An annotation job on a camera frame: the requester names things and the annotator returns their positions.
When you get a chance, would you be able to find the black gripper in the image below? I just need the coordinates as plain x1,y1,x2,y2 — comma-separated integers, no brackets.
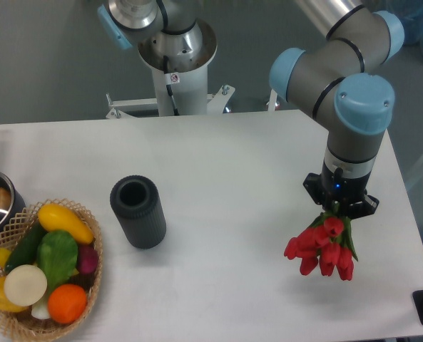
303,172,379,219

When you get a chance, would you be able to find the red tulip bouquet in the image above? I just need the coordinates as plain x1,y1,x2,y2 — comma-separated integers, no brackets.
284,202,358,281

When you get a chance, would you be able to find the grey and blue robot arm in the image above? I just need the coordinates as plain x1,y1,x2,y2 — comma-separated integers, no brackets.
97,1,404,219

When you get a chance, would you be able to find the blue plastic bag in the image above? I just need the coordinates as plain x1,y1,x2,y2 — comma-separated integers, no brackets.
372,0,423,56

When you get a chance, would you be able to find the dark grey ribbed vase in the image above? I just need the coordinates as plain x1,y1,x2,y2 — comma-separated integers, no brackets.
110,175,166,249

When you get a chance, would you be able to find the purple radish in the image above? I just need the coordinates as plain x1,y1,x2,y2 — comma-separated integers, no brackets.
76,245,98,274

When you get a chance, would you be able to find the green lettuce leaf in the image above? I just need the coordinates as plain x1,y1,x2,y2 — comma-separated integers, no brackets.
36,230,78,295

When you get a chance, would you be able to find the yellow squash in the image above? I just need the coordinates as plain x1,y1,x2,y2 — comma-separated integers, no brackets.
37,203,94,244

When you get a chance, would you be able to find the orange fruit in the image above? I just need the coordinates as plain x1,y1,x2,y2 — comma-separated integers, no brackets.
47,284,87,324

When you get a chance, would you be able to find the woven wicker basket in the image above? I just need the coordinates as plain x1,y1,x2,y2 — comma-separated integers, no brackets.
0,199,103,341

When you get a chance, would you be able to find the dark green cucumber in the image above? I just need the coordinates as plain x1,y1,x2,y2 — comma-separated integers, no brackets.
4,222,47,274

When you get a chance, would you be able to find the white round onion slice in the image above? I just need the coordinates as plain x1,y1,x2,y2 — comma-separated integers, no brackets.
4,264,47,306

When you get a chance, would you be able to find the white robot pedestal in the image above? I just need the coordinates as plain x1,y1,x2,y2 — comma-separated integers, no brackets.
106,19,235,118

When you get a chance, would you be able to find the black cable on pedestal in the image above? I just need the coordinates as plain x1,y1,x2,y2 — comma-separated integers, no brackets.
162,54,180,117

